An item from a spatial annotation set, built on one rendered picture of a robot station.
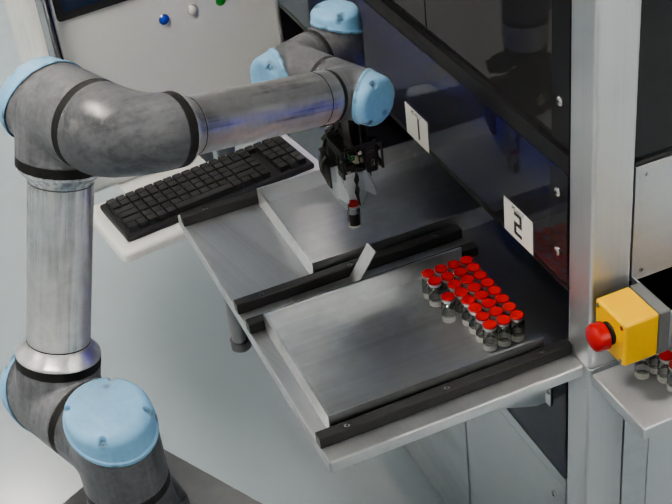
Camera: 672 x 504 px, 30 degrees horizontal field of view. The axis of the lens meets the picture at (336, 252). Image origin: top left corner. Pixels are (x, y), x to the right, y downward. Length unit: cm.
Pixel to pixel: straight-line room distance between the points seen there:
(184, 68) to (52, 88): 94
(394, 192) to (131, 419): 78
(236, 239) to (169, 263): 152
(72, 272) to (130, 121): 26
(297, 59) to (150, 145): 38
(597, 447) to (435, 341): 29
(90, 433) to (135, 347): 176
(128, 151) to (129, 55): 93
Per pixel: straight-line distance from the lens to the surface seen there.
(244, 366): 326
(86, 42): 238
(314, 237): 213
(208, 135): 156
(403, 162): 231
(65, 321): 170
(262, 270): 208
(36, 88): 158
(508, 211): 190
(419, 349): 188
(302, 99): 166
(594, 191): 165
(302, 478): 294
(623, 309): 171
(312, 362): 188
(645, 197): 171
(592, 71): 157
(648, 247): 176
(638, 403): 179
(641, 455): 203
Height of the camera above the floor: 210
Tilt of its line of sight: 36 degrees down
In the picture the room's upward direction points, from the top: 7 degrees counter-clockwise
